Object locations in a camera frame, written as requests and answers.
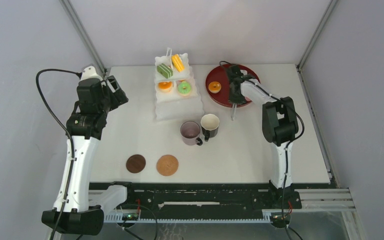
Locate yellow cake slice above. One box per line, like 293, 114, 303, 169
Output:
171, 54, 185, 73

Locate light brown coaster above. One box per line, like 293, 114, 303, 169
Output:
156, 154, 179, 177

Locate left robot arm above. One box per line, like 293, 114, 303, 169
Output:
41, 75, 137, 240

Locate white tiered dessert stand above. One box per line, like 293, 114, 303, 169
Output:
154, 47, 204, 121

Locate black mug white inside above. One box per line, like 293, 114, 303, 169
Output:
200, 113, 220, 142

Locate dark brown coaster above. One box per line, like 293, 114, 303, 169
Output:
125, 154, 146, 174

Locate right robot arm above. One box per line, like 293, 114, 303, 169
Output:
219, 60, 305, 208

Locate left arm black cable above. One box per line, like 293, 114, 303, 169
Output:
35, 68, 83, 240

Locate metal tongs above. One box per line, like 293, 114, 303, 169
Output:
230, 103, 237, 121

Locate red round tray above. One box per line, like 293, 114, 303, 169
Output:
205, 64, 261, 108

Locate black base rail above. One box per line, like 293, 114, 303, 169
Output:
89, 181, 303, 220

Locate green striped cake slice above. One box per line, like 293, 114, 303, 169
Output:
156, 63, 174, 79

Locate orange round tart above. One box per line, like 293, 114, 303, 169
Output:
157, 81, 173, 93

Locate green donut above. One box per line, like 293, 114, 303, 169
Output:
177, 80, 192, 96

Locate white cable duct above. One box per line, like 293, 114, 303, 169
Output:
103, 212, 273, 224

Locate orange cream cupcake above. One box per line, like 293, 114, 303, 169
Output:
207, 81, 222, 94

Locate purple mug black handle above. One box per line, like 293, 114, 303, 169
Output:
180, 121, 203, 146

